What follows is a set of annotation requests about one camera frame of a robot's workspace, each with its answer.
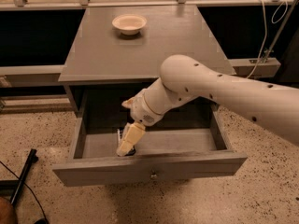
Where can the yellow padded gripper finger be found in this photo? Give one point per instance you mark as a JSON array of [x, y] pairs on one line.
[[128, 137], [128, 103]]

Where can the grey open top drawer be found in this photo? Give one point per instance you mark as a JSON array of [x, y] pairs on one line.
[[188, 143]]

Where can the white ceramic bowl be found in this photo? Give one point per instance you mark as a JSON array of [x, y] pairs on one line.
[[129, 24]]

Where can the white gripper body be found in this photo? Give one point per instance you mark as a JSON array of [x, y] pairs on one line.
[[142, 111]]

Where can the black metal stand leg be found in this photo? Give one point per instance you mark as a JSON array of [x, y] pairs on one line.
[[13, 188]]

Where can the brown rounded object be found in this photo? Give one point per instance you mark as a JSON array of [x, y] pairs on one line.
[[7, 212]]

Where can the grey wooden cabinet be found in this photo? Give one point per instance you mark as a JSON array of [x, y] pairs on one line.
[[101, 54]]

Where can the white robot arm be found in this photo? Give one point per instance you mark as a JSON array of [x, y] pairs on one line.
[[183, 79]]

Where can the round metal drawer knob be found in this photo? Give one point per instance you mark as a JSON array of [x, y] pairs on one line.
[[153, 176]]

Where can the grey metal rail frame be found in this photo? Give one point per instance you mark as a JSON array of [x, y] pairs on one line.
[[31, 14]]

